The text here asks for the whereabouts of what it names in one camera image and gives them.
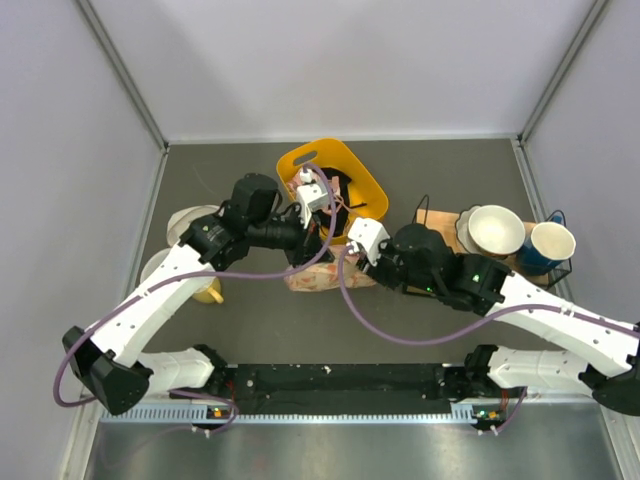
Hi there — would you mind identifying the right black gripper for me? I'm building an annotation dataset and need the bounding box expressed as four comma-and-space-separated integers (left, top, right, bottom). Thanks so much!
356, 235, 440, 295

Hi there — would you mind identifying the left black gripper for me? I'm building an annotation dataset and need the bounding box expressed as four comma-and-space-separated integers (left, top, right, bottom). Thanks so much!
248, 204, 333, 268

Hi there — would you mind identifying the floral mesh laundry bag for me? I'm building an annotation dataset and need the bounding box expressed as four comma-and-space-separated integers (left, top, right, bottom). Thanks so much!
284, 245, 376, 293

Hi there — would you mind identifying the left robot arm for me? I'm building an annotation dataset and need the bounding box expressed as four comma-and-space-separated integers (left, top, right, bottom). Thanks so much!
61, 164, 337, 415

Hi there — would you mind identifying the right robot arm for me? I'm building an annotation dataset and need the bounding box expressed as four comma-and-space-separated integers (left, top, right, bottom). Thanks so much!
348, 219, 639, 416

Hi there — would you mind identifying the black bra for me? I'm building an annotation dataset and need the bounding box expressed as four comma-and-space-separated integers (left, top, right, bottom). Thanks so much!
322, 168, 367, 239

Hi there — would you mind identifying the pink satin bra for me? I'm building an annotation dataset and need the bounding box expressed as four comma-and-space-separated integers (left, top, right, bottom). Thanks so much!
286, 167, 346, 214

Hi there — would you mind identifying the white mesh laundry bag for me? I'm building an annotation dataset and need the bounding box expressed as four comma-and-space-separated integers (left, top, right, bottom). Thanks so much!
166, 205, 219, 247

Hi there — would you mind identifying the white scalloped plate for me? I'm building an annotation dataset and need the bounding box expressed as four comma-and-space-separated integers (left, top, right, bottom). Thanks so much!
455, 205, 480, 254

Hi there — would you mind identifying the yellow plastic basket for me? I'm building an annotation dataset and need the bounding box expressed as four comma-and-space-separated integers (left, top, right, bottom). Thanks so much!
276, 138, 390, 246

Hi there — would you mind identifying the yellow mug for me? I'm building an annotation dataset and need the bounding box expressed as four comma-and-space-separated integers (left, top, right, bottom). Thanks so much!
192, 278, 224, 304

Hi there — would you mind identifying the white ceramic bowl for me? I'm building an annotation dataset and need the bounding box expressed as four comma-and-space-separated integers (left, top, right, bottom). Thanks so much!
468, 205, 526, 257

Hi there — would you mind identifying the white marble plate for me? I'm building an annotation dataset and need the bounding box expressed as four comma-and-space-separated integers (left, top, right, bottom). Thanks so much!
139, 248, 171, 293

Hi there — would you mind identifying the blue paper cup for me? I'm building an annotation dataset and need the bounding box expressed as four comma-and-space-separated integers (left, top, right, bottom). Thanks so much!
516, 222, 577, 276

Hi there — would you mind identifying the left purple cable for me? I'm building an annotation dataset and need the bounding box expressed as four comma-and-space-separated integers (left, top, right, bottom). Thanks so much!
53, 162, 336, 436

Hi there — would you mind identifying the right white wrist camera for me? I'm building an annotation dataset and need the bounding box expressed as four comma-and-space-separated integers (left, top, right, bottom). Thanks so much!
346, 217, 391, 266

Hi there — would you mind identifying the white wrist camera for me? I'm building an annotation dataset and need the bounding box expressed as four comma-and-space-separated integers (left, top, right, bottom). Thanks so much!
346, 217, 391, 266
295, 167, 330, 227

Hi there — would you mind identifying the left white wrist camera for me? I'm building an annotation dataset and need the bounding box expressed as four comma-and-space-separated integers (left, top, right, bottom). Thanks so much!
295, 167, 330, 227

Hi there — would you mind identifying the wire and wood shelf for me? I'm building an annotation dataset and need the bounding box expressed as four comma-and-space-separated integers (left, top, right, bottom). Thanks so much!
402, 194, 574, 297

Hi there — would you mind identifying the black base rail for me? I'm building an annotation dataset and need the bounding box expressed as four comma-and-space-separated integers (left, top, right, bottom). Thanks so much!
169, 362, 531, 416

